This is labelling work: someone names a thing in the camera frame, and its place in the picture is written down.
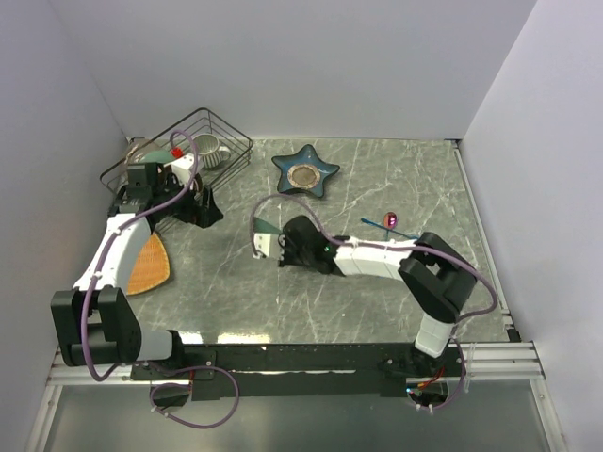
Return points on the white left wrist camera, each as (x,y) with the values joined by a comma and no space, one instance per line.
(183,164)

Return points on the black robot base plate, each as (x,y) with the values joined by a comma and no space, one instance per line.
(212,372)

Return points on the clear glass jar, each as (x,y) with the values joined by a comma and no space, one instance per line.
(136,150)

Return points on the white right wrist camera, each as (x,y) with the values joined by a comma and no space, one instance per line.
(266,246)

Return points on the dark green cloth napkin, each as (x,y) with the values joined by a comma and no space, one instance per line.
(261,226)

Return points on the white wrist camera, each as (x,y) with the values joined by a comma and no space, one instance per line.
(266,246)
(183,164)

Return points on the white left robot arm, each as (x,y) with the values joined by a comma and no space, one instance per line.
(94,321)

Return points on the green ceramic bowl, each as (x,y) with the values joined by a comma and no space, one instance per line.
(159,156)

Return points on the black wire dish rack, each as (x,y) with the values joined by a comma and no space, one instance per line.
(200,121)

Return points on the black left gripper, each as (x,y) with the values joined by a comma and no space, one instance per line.
(204,215)

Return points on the striped grey ceramic mug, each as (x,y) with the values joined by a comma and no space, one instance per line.
(212,153)

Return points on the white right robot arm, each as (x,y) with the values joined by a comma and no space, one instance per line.
(440,280)

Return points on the iridescent rainbow metal spoon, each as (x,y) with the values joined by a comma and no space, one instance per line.
(390,220)

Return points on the aluminium frame rail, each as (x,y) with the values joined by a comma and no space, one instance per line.
(503,361)

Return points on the blue star-shaped ceramic dish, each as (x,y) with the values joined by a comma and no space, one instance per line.
(303,172)

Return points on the orange woven fan-shaped mat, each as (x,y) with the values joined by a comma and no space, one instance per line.
(151,269)

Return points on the blue metal fork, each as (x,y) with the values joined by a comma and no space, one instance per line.
(388,230)

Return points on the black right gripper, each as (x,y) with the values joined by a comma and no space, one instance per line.
(285,244)

